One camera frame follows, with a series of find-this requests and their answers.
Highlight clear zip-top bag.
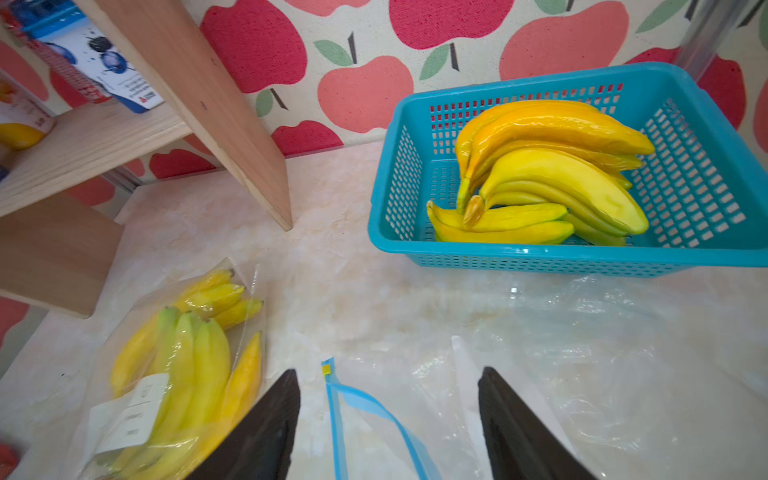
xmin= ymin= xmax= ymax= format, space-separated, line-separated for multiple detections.
xmin=323 ymin=269 xmax=767 ymax=479
xmin=63 ymin=259 xmax=266 ymax=479

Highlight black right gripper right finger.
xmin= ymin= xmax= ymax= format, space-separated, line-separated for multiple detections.
xmin=478 ymin=366 xmax=595 ymax=480

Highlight blue lid yogurt cup back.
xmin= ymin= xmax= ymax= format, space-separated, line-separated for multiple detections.
xmin=3 ymin=1 xmax=164 ymax=114

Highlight wooden two-tier shelf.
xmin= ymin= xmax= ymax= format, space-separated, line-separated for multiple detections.
xmin=1 ymin=1 xmax=293 ymax=318

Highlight right aluminium corner post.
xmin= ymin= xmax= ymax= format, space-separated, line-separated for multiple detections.
xmin=672 ymin=0 xmax=750 ymax=82

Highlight yellow container on shelf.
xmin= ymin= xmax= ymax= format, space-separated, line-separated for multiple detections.
xmin=1 ymin=74 xmax=56 ymax=151

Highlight yellow bananas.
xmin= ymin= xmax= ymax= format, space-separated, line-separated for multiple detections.
xmin=426 ymin=201 xmax=575 ymax=245

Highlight teal plastic basket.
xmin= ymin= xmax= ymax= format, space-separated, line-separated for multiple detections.
xmin=368 ymin=62 xmax=767 ymax=277

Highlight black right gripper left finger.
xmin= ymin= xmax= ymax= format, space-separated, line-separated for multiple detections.
xmin=189 ymin=369 xmax=301 ymax=480

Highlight yellow banana bunch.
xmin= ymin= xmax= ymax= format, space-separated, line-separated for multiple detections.
xmin=96 ymin=268 xmax=264 ymax=479
xmin=454 ymin=100 xmax=655 ymax=246

